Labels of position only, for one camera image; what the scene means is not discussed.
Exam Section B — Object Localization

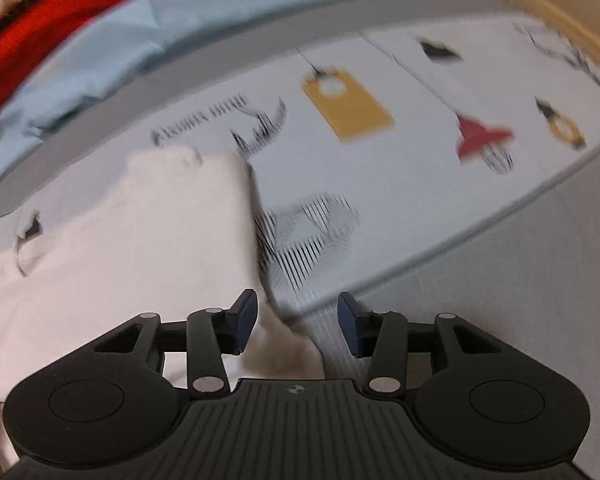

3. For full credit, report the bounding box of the white long-sleeved shirt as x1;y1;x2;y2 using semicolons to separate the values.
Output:
0;144;327;406

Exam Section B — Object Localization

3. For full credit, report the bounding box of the wooden bed frame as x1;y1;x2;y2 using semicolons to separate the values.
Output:
462;0;600;81

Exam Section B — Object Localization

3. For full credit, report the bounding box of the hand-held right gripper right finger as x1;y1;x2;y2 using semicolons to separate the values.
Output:
337;292;504;401

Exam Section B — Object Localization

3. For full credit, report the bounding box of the light blue sheet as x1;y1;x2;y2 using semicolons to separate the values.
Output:
0;0;473;197

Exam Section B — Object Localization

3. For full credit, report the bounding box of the red folded blanket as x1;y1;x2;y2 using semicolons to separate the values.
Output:
0;0;142;133

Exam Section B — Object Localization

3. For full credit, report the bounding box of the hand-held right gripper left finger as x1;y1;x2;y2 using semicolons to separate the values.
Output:
92;288;259;401

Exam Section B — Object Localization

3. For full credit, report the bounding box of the grey printed bed sheet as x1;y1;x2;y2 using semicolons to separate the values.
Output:
0;0;600;480

